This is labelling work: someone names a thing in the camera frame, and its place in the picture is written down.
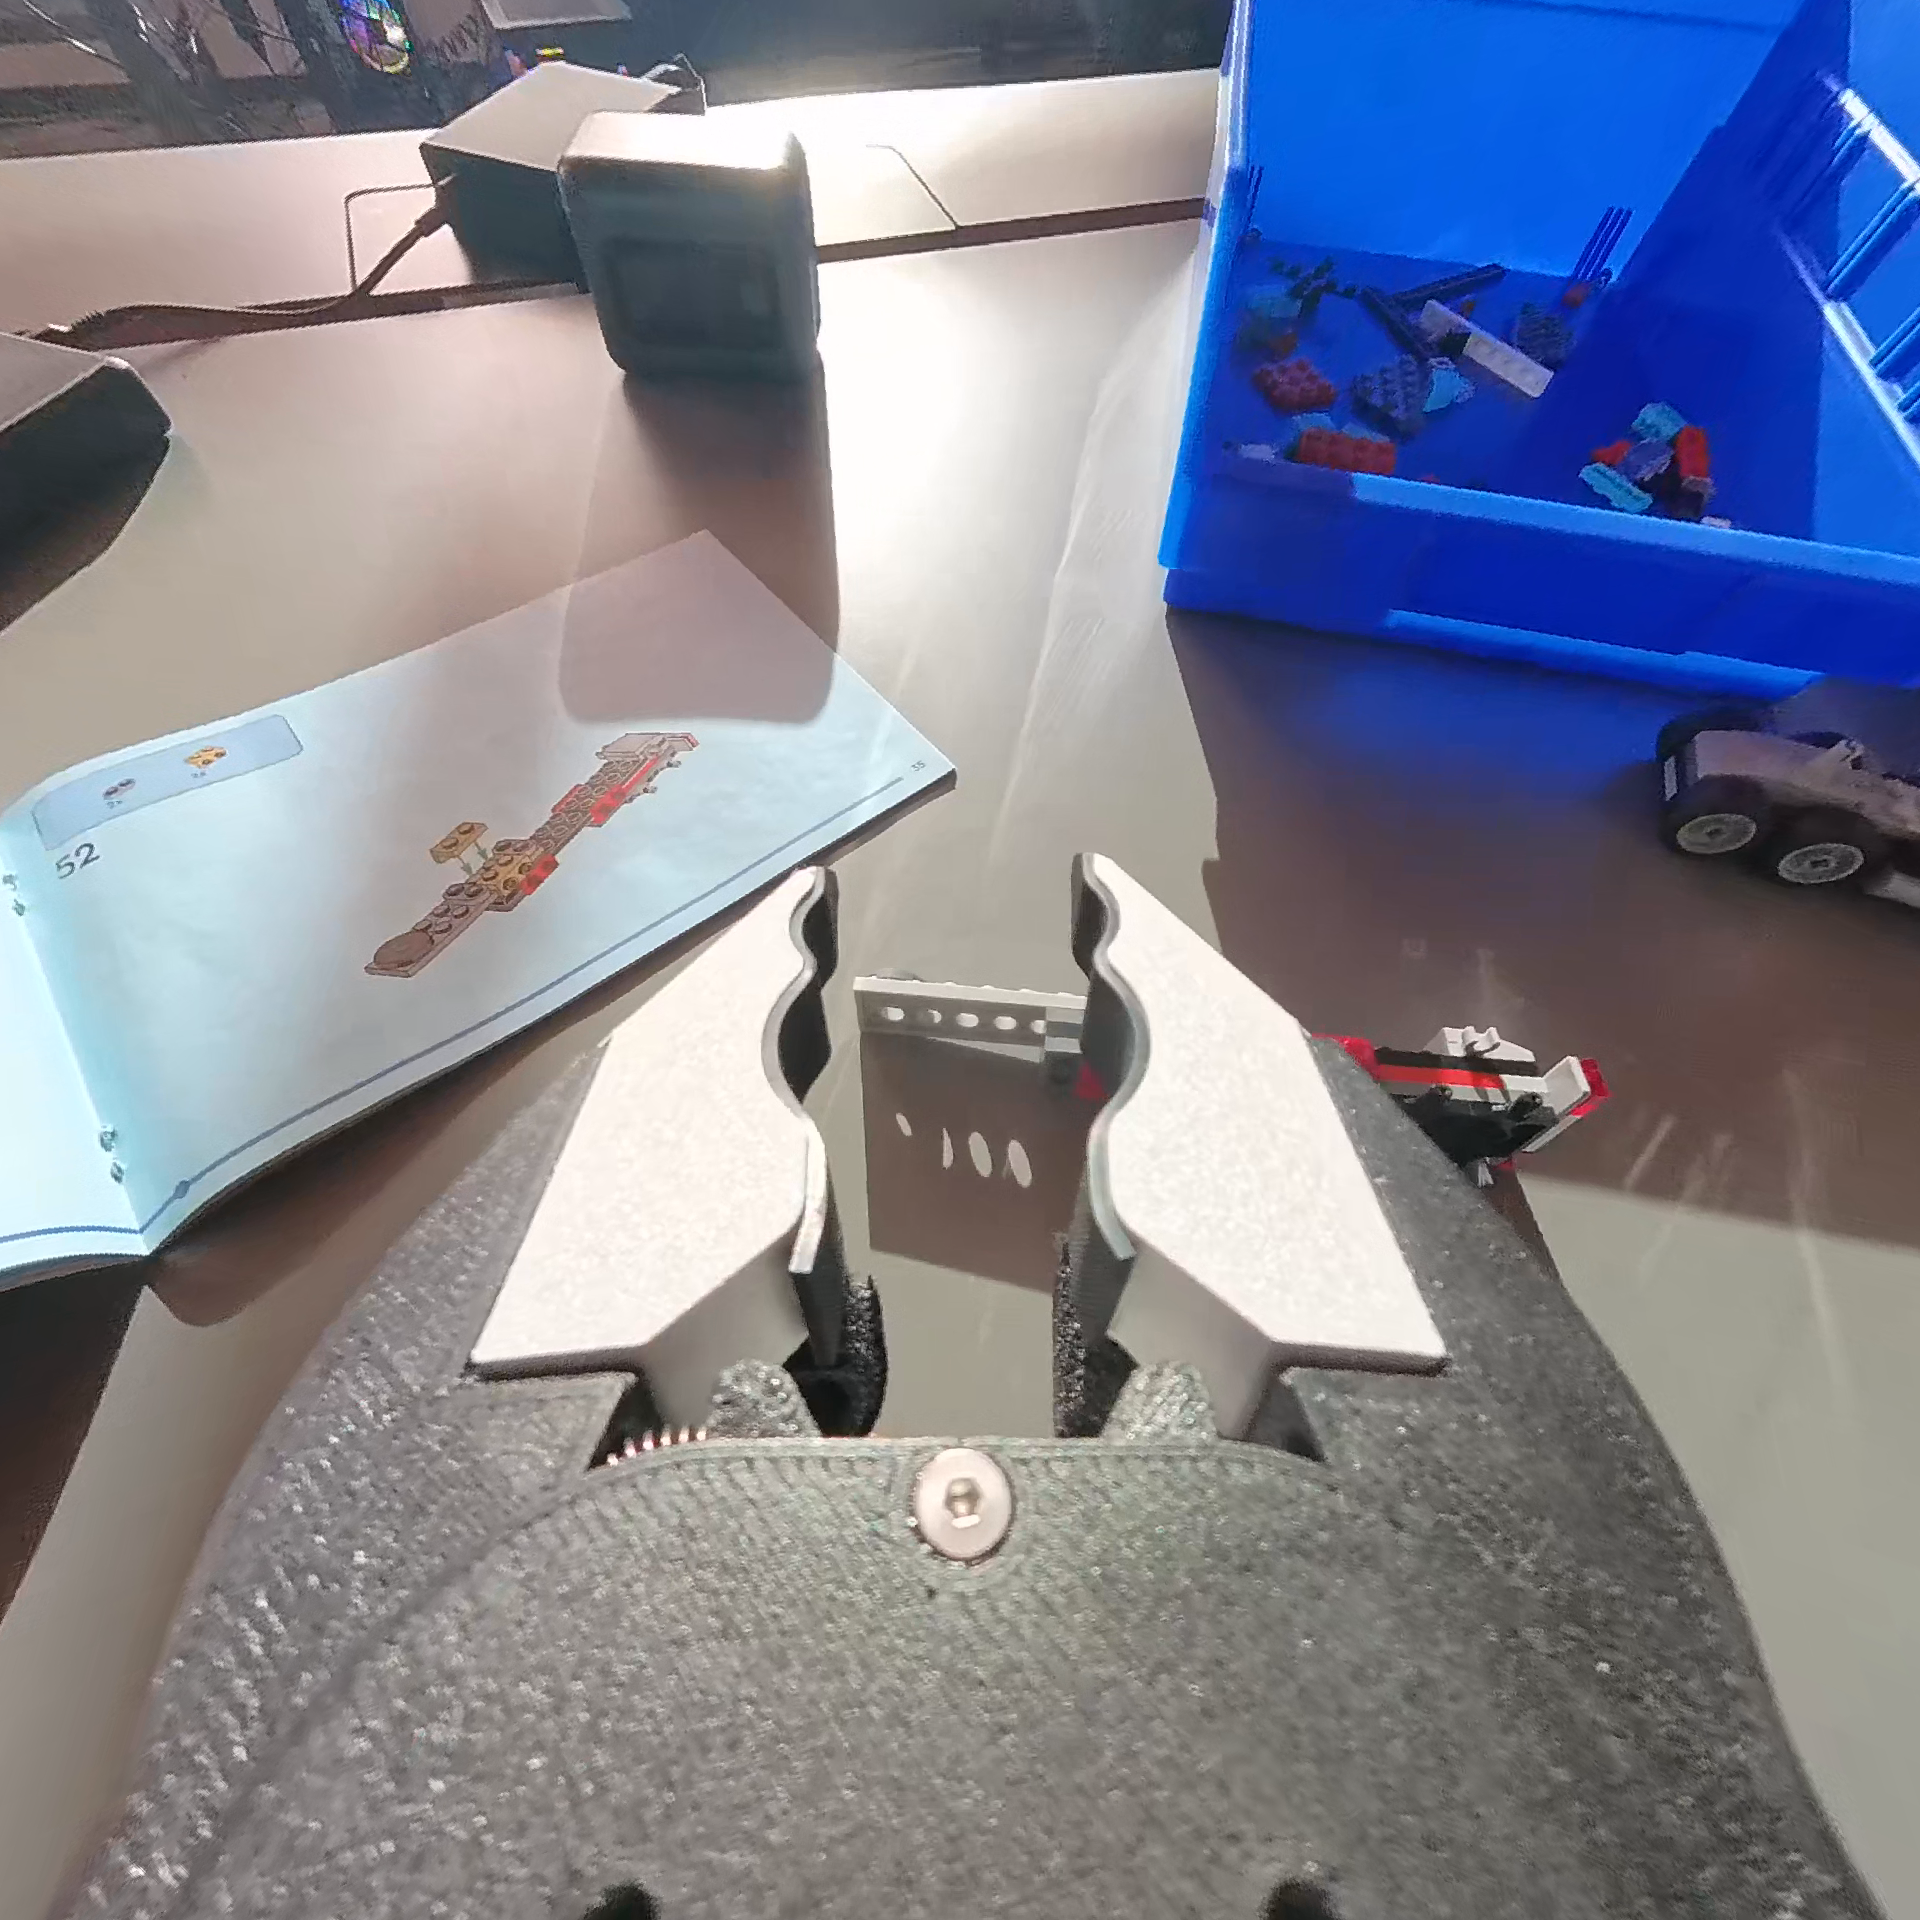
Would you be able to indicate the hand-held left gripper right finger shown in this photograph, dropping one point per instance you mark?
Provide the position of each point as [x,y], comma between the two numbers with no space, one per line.
[1260,1201]

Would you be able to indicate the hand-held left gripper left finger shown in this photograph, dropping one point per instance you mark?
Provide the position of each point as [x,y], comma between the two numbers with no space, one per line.
[675,1201]

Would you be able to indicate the red grey toy brick model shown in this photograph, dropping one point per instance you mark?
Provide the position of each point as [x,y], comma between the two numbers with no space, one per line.
[960,1018]

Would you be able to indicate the grey toy brick truck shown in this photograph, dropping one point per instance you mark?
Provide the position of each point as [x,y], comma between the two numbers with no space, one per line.
[1785,797]

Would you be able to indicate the grey desk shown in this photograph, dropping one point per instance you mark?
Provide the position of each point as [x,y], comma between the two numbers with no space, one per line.
[1050,720]

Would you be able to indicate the light blue instruction booklet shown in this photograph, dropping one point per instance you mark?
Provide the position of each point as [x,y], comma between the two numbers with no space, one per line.
[300,931]

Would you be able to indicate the blue plastic bin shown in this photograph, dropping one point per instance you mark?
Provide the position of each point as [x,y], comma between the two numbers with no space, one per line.
[1499,557]

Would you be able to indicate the dark grey box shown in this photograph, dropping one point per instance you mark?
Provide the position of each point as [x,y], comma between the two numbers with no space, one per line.
[697,254]

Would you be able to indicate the grey power adapter box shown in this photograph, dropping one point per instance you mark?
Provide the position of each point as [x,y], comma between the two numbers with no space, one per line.
[511,165]

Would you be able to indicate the glowing computer case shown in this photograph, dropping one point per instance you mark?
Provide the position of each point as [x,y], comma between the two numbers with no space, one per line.
[375,32]

